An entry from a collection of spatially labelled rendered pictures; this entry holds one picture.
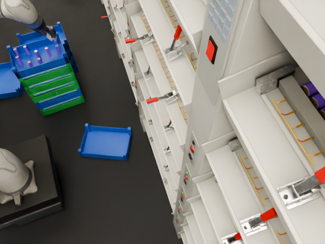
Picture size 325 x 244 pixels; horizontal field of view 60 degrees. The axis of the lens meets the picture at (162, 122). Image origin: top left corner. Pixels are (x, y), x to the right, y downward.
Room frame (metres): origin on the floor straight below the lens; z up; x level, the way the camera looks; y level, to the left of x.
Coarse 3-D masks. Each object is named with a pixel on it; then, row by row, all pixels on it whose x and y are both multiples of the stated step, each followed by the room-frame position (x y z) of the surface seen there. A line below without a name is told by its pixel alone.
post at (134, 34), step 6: (126, 0) 0.95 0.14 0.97; (132, 0) 0.92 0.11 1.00; (132, 24) 0.91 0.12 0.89; (132, 30) 0.91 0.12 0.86; (132, 36) 0.92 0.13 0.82; (132, 60) 1.00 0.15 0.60; (138, 66) 0.91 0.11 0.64; (138, 84) 0.91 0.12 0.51; (138, 90) 0.92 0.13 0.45; (138, 108) 1.00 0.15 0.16; (144, 126) 0.91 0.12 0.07
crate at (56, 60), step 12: (12, 48) 1.22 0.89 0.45; (36, 48) 1.27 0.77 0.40; (48, 48) 1.27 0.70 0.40; (60, 48) 1.27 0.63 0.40; (12, 60) 1.14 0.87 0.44; (24, 60) 1.18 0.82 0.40; (36, 60) 1.18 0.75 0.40; (48, 60) 1.18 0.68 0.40; (60, 60) 1.14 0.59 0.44; (24, 72) 1.06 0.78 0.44; (36, 72) 1.08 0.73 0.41
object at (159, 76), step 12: (132, 12) 0.91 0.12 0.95; (144, 48) 0.74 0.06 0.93; (156, 48) 0.72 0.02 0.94; (156, 60) 0.67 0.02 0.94; (156, 72) 0.62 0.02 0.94; (168, 84) 0.57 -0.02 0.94; (168, 108) 0.48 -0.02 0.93; (180, 108) 0.47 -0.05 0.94; (180, 120) 0.43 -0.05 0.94; (180, 132) 0.40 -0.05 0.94; (180, 144) 0.36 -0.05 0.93
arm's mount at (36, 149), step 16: (16, 144) 0.69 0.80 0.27; (32, 144) 0.69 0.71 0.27; (48, 144) 0.70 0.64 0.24; (32, 160) 0.59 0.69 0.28; (48, 160) 0.59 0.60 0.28; (48, 176) 0.50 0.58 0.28; (48, 192) 0.42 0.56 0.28; (0, 208) 0.34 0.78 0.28; (16, 208) 0.34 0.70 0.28; (32, 208) 0.35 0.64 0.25
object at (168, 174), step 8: (144, 104) 0.89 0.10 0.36; (144, 112) 0.84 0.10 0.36; (152, 128) 0.73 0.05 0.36; (152, 136) 0.69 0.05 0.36; (160, 144) 0.64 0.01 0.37; (160, 152) 0.59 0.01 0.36; (160, 160) 0.55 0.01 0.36; (168, 168) 0.50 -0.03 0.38; (168, 176) 0.47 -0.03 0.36; (168, 184) 0.43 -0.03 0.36; (176, 192) 0.39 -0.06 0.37; (176, 200) 0.35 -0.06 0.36
